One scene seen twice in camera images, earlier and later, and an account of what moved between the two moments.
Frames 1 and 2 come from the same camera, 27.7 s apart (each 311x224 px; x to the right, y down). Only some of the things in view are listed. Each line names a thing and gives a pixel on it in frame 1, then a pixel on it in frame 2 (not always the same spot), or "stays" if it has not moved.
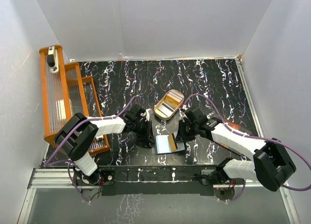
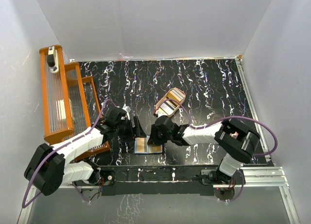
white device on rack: (52, 60) stays
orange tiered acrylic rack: (65, 93) stays
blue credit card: (167, 143) -> (141, 146)
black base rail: (188, 180) stays
